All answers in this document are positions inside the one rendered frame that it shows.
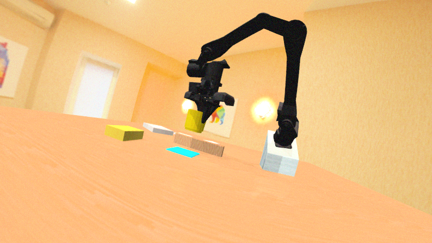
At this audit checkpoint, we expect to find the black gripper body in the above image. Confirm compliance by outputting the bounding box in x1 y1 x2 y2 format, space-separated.
184 75 235 106

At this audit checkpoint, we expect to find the yellow block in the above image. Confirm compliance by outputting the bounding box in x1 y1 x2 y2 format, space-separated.
104 125 144 142

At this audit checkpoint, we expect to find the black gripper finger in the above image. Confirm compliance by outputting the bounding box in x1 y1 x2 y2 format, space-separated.
201 100 220 124
193 99 204 112

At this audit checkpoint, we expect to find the light brown wooden bar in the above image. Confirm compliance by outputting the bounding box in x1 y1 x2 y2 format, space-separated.
173 133 225 157

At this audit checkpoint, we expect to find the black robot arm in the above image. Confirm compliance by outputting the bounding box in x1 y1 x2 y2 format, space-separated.
186 12 307 149

